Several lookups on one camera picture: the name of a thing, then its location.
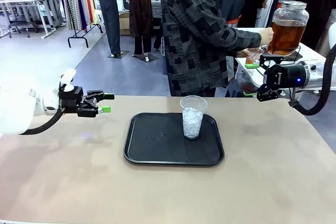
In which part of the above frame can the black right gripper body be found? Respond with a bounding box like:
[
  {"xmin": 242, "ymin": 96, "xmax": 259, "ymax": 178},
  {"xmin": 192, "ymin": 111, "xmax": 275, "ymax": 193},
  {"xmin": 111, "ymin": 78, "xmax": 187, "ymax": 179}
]
[{"xmin": 264, "ymin": 61, "xmax": 308, "ymax": 89}]

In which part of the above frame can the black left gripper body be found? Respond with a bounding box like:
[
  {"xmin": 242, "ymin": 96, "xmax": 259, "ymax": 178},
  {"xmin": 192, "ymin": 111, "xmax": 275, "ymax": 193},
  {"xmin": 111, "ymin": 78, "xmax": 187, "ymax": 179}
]
[{"xmin": 59, "ymin": 86, "xmax": 85, "ymax": 115}]

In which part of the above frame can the tall clear iced cup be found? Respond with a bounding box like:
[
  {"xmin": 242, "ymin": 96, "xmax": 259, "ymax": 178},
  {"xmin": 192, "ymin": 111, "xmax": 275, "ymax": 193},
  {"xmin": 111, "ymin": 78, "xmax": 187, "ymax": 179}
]
[{"xmin": 180, "ymin": 95, "xmax": 208, "ymax": 140}]

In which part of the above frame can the person's right forearm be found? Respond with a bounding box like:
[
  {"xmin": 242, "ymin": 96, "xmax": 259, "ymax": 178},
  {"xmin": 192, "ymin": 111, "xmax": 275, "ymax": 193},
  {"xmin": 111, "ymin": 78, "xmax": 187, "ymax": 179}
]
[{"xmin": 223, "ymin": 28, "xmax": 263, "ymax": 51}]

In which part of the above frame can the glass tea drink dispenser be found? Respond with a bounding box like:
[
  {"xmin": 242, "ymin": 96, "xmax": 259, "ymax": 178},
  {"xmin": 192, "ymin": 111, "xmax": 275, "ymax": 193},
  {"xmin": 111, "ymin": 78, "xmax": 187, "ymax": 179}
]
[{"xmin": 259, "ymin": 0, "xmax": 310, "ymax": 56}]

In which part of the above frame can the person's right hand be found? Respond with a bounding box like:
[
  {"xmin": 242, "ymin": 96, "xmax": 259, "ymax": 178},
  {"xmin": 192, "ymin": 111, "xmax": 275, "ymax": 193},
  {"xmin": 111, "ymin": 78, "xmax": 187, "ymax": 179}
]
[{"xmin": 258, "ymin": 27, "xmax": 275, "ymax": 48}]

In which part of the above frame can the person's left hand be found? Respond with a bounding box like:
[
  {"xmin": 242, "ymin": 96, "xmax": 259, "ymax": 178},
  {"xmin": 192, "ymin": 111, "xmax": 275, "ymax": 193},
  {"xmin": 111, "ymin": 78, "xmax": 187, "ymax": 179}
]
[{"xmin": 236, "ymin": 48, "xmax": 253, "ymax": 58}]

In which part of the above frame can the white side table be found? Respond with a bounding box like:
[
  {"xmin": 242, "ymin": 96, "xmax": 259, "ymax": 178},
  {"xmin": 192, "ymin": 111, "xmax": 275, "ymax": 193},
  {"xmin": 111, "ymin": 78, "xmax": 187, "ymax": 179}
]
[{"xmin": 235, "ymin": 27, "xmax": 336, "ymax": 91}]

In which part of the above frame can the cardboard box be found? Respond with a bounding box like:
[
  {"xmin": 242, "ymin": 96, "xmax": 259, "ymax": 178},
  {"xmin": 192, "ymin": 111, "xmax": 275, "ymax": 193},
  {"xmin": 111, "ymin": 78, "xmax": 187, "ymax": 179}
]
[{"xmin": 119, "ymin": 11, "xmax": 131, "ymax": 36}]

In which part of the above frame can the black plastic tray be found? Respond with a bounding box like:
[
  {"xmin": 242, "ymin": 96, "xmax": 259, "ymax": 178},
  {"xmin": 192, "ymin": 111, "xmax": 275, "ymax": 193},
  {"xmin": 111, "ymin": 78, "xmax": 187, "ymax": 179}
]
[{"xmin": 123, "ymin": 112, "xmax": 225, "ymax": 167}]

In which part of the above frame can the person in patchwork jacket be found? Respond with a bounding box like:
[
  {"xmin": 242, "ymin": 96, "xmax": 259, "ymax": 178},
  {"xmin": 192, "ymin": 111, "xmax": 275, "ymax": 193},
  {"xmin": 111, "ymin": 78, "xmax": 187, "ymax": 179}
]
[{"xmin": 160, "ymin": 0, "xmax": 263, "ymax": 98}]

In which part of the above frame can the mannequin with dark trousers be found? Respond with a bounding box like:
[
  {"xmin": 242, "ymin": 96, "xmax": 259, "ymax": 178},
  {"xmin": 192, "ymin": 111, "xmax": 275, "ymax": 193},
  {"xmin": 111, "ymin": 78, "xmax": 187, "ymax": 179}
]
[{"xmin": 86, "ymin": 0, "xmax": 130, "ymax": 58}]

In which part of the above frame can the mannequin with brown skirt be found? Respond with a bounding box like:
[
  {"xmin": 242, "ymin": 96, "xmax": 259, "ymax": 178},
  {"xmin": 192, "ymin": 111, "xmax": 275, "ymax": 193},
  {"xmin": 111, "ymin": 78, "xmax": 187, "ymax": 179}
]
[{"xmin": 121, "ymin": 0, "xmax": 169, "ymax": 63}]

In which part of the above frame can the clothes rack with fabrics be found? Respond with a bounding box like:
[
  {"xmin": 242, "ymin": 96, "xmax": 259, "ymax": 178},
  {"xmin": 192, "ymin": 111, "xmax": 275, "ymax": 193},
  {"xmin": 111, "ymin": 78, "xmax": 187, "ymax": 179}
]
[{"xmin": 56, "ymin": 0, "xmax": 103, "ymax": 48}]

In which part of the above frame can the black wire dispenser stand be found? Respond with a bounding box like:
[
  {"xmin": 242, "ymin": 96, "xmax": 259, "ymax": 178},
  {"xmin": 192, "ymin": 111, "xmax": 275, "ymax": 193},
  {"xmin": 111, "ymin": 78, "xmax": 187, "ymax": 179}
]
[{"xmin": 262, "ymin": 45, "xmax": 303, "ymax": 62}]

